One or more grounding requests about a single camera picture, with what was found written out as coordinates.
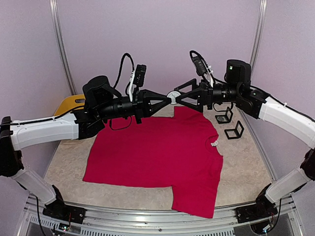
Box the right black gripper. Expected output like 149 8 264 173
174 78 241 112

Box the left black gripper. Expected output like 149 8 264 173
97 89 172 124

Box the black brooch display box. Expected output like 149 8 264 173
215 107 233 124

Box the magenta t-shirt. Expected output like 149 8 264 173
83 107 223 218

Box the yellow plastic basket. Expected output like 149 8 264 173
54 94 85 116

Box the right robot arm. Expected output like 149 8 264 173
173 56 315 223

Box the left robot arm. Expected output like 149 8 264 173
0 75 171 224

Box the white garment neck label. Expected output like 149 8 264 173
211 140 219 147

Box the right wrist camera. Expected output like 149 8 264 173
189 50 215 88

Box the right aluminium post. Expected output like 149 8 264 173
250 0 268 69

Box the aluminium front rail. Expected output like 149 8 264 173
14 194 302 236

